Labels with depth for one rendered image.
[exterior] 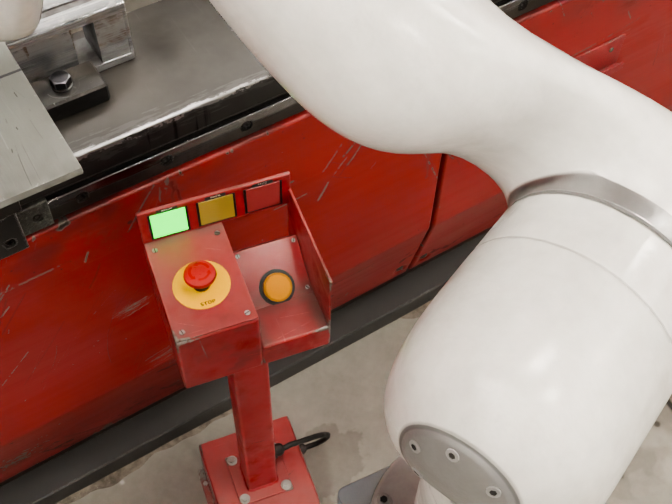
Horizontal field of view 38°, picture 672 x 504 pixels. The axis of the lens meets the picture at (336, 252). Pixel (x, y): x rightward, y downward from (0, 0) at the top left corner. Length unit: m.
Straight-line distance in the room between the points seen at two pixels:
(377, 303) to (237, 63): 0.87
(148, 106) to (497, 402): 0.92
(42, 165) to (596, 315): 0.74
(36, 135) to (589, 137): 0.73
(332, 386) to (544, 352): 1.60
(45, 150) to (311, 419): 1.05
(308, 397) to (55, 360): 0.63
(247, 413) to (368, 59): 1.13
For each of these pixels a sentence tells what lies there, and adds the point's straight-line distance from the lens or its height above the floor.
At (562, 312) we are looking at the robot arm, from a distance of 0.44.
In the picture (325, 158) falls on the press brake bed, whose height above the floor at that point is 0.65.
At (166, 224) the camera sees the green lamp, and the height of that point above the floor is 0.81.
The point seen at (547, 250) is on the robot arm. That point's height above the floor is 1.42.
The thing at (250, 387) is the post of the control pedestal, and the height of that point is 0.51.
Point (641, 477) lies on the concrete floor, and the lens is 2.03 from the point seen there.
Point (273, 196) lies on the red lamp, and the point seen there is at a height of 0.81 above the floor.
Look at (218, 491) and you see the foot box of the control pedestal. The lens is 1.79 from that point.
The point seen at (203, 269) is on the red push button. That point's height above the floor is 0.81.
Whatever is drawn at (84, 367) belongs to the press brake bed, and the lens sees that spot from 1.60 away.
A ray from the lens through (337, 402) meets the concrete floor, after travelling 1.99.
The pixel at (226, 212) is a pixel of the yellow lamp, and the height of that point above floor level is 0.80.
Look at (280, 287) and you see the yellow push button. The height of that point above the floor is 0.73.
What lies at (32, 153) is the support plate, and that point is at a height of 1.00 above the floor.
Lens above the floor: 1.78
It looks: 55 degrees down
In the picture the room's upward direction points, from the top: 2 degrees clockwise
